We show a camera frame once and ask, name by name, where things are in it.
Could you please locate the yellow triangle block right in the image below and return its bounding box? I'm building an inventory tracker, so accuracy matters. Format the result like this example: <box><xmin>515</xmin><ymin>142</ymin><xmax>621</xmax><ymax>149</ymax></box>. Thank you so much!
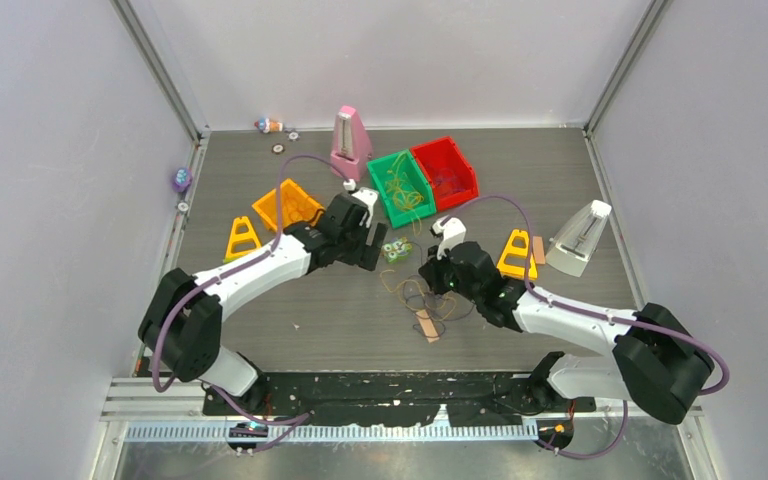
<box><xmin>496</xmin><ymin>229</ymin><xmax>538</xmax><ymax>281</ymax></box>

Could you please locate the green plastic bin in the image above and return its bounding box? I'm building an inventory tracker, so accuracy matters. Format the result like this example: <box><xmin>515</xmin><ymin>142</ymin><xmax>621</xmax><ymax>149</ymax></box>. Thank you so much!
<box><xmin>367</xmin><ymin>150</ymin><xmax>437</xmax><ymax>229</ymax></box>

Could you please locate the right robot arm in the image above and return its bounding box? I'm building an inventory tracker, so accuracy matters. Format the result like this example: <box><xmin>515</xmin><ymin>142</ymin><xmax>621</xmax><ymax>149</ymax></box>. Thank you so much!
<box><xmin>418</xmin><ymin>241</ymin><xmax>715</xmax><ymax>425</ymax></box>

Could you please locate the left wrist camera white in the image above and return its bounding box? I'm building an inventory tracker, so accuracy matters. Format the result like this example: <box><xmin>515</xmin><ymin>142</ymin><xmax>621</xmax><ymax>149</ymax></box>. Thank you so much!
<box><xmin>343</xmin><ymin>179</ymin><xmax>379</xmax><ymax>228</ymax></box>

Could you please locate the small tan wooden block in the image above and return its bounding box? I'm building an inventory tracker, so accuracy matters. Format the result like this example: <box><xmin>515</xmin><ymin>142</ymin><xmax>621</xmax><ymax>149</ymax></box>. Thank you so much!
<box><xmin>531</xmin><ymin>236</ymin><xmax>546</xmax><ymax>265</ymax></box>

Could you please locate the red plastic bin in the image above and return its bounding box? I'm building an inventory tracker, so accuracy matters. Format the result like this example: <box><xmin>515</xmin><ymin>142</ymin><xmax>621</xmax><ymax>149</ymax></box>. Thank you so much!
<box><xmin>409</xmin><ymin>136</ymin><xmax>480</xmax><ymax>212</ymax></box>

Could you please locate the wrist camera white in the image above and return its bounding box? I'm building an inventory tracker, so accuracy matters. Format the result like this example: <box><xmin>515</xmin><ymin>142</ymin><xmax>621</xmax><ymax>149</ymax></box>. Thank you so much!
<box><xmin>343</xmin><ymin>179</ymin><xmax>379</xmax><ymax>228</ymax></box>
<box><xmin>430</xmin><ymin>215</ymin><xmax>466</xmax><ymax>260</ymax></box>

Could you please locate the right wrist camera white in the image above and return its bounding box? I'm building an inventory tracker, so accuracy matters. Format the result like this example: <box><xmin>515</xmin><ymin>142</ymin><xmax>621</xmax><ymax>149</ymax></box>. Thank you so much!
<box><xmin>430</xmin><ymin>215</ymin><xmax>466</xmax><ymax>260</ymax></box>

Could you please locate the yellow green triangle block left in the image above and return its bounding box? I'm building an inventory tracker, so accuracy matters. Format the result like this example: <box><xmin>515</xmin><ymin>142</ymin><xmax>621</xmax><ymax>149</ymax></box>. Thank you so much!
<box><xmin>223</xmin><ymin>216</ymin><xmax>262</xmax><ymax>263</ymax></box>

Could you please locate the yellow cable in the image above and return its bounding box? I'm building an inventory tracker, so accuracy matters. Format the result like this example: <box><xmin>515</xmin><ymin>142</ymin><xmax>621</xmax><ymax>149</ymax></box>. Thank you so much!
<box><xmin>382</xmin><ymin>152</ymin><xmax>428</xmax><ymax>236</ymax></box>
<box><xmin>378</xmin><ymin>268</ymin><xmax>458</xmax><ymax>323</ymax></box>

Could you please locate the purple paw toy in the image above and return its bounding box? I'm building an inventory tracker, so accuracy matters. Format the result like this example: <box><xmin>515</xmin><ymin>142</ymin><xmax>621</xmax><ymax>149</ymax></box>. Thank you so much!
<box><xmin>172</xmin><ymin>167</ymin><xmax>193</xmax><ymax>193</ymax></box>

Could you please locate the orange cable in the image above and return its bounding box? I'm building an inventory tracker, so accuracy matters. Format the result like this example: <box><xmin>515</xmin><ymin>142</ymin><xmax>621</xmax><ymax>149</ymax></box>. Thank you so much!
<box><xmin>274</xmin><ymin>188</ymin><xmax>322</xmax><ymax>227</ymax></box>

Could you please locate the pink metronome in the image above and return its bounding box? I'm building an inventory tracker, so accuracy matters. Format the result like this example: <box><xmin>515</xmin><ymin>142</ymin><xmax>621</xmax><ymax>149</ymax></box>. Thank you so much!
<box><xmin>330</xmin><ymin>105</ymin><xmax>373</xmax><ymax>182</ymax></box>

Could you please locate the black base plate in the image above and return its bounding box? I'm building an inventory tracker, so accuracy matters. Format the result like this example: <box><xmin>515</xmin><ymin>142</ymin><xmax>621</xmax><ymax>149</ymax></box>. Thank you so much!
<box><xmin>236</xmin><ymin>371</ymin><xmax>595</xmax><ymax>427</ymax></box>

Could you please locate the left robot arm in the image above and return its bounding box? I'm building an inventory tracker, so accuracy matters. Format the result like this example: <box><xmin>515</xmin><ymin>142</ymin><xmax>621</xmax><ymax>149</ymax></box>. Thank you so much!
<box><xmin>137</xmin><ymin>187</ymin><xmax>387</xmax><ymax>414</ymax></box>

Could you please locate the small clown figurine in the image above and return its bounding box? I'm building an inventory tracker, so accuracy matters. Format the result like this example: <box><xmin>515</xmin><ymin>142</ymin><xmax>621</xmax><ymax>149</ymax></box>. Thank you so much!
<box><xmin>254</xmin><ymin>117</ymin><xmax>285</xmax><ymax>134</ymax></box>

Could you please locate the white metronome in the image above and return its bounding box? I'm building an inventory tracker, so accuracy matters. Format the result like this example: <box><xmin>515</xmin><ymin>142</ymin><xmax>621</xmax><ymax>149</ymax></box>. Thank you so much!
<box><xmin>545</xmin><ymin>200</ymin><xmax>612</xmax><ymax>277</ymax></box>

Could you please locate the green owl puzzle piece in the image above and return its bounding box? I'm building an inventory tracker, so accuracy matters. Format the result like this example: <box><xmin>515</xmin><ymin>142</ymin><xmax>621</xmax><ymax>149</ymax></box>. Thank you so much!
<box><xmin>381</xmin><ymin>237</ymin><xmax>413</xmax><ymax>264</ymax></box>

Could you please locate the orange plastic bin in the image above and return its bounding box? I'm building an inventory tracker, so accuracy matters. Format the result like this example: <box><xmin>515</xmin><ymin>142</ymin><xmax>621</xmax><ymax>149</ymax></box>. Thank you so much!
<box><xmin>252</xmin><ymin>178</ymin><xmax>325</xmax><ymax>232</ymax></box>

